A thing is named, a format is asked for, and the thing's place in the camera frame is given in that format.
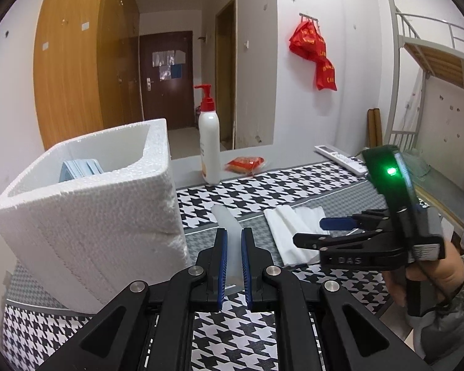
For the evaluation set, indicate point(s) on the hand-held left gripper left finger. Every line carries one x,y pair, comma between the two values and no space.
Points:
222,266

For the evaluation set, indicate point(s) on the white remote control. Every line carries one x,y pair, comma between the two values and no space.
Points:
342,159

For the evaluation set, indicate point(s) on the blue paper notice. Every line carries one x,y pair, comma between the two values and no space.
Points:
176,71

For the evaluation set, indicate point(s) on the person's right forearm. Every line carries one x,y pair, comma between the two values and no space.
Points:
456,324

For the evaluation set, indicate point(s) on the dark brown entrance door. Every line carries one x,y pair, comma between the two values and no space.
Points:
178,100

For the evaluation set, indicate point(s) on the clear plastic bag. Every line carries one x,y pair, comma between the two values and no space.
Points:
234,239

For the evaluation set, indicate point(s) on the white foam box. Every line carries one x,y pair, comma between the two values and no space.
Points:
100,220

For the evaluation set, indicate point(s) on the white metal bunk bed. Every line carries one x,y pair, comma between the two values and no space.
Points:
433,52

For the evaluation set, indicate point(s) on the red snack packet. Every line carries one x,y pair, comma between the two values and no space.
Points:
245,164

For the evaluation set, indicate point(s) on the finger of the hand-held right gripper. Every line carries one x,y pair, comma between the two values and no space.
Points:
338,223
313,239

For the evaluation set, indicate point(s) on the wooden side door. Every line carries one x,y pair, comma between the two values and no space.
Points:
226,77

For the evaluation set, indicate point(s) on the white paper notice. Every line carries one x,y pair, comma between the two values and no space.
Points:
168,57

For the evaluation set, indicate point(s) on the houndstooth table mat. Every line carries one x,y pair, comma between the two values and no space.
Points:
224,340

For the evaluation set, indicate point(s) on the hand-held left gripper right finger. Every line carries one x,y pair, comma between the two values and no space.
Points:
246,266

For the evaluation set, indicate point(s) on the blue face mask stack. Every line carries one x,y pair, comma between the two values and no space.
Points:
79,169

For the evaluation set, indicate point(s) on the white printed bed curtain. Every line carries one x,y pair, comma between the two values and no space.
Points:
448,123

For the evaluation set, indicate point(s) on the white tissue stack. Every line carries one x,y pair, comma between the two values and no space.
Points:
290,232

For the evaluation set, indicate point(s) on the person's right hand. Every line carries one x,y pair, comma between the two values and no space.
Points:
444,278

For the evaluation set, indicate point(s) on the white pump lotion bottle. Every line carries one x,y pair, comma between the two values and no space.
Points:
209,143

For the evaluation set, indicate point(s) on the metal wall hook rack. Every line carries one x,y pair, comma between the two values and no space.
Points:
309,17

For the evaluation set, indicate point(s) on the red plastic bag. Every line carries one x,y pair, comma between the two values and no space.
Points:
307,42
326,75

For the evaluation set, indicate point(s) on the wooden plank bundle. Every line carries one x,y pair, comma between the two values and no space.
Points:
375,127

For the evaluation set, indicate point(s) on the wooden wardrobe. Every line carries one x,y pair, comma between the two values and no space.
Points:
69,65

